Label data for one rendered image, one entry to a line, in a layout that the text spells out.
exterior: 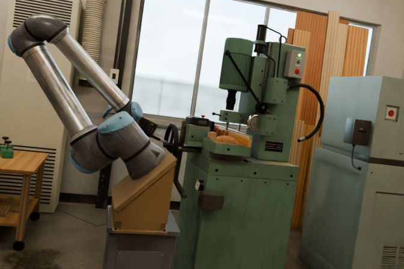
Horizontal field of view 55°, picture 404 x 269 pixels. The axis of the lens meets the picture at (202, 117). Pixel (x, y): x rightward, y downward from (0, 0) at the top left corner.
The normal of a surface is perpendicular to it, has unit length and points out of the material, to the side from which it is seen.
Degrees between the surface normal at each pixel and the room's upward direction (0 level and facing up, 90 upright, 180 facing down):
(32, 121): 90
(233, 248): 90
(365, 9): 90
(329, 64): 86
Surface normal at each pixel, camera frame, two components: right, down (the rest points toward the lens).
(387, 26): 0.21, 0.08
